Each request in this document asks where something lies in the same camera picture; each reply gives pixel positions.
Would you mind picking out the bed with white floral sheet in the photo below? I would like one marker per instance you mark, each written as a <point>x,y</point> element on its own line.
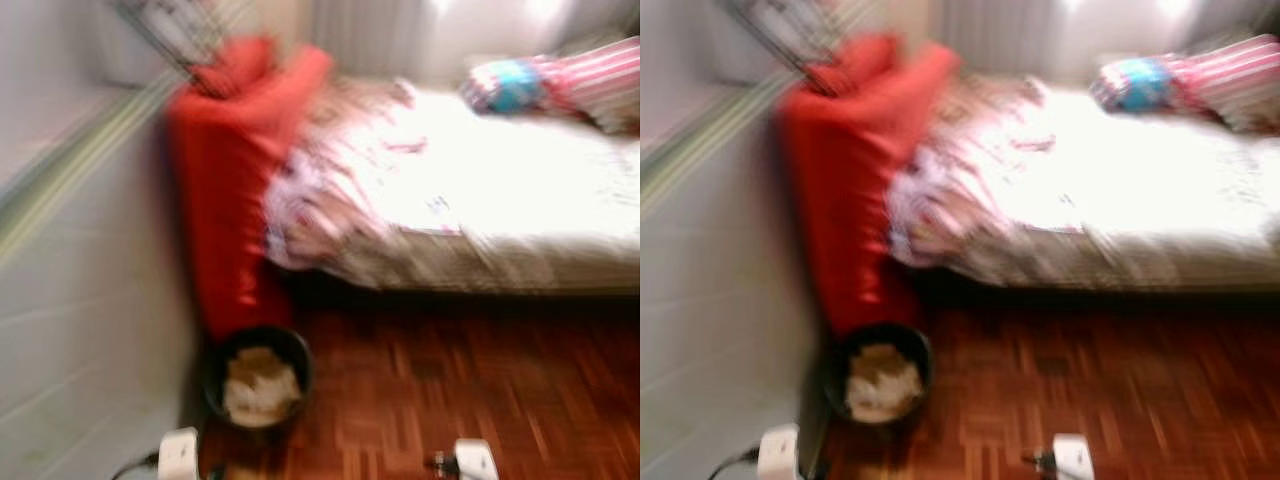
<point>1150,190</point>
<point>520,190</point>

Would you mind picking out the large red cushion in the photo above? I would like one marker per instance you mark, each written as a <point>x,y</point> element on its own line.
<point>845,200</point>
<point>225,200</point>

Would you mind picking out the crumpled beige paper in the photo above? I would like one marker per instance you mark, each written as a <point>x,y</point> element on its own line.
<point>880,385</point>
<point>260,390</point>

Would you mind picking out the flat red cushion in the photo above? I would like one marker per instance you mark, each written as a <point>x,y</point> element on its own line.
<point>860,62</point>
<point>240,65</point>

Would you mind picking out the pink cartoon print blanket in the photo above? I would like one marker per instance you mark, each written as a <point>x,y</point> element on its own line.
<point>310,200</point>
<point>930,200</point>

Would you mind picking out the grey curtain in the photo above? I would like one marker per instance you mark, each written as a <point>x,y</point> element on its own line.
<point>370,30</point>
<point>990,30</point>

